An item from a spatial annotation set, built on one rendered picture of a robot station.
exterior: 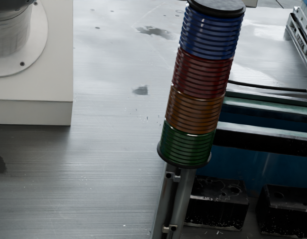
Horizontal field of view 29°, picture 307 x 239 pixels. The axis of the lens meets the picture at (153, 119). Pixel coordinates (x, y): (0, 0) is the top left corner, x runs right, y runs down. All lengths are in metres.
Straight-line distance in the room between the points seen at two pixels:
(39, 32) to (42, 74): 0.08
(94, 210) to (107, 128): 0.24
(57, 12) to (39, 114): 0.20
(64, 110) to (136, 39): 0.46
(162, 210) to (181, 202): 0.03
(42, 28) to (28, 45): 0.04
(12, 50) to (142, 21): 0.61
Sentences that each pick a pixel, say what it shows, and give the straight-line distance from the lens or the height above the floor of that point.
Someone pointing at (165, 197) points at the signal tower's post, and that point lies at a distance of 0.72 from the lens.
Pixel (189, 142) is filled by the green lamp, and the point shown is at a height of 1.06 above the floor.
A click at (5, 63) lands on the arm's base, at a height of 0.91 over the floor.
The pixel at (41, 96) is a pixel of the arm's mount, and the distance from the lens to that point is 1.10.
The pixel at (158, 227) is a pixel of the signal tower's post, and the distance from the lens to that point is 0.75.
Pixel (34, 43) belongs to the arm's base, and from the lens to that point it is 1.12.
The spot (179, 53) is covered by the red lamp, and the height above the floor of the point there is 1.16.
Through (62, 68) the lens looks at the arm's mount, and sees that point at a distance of 1.12.
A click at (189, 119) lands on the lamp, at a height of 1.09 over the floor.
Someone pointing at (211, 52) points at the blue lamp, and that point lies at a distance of 0.60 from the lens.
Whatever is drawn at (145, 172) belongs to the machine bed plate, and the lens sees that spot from 1.04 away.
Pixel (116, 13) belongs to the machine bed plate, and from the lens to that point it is 1.66.
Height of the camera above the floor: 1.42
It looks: 31 degrees down
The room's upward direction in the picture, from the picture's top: 10 degrees clockwise
